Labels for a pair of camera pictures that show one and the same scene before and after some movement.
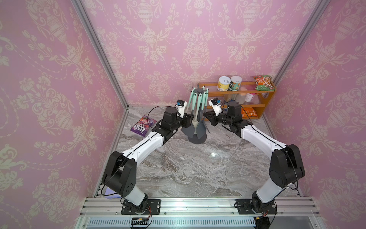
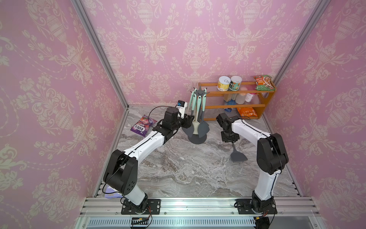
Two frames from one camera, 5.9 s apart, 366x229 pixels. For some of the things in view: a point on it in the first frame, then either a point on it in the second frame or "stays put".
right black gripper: (214, 119) → (225, 140)
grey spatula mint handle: (201, 128) → (237, 156)
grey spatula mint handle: (201, 129) stays put
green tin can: (235, 83) stays put
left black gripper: (187, 121) stays put
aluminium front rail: (200, 213) stays put
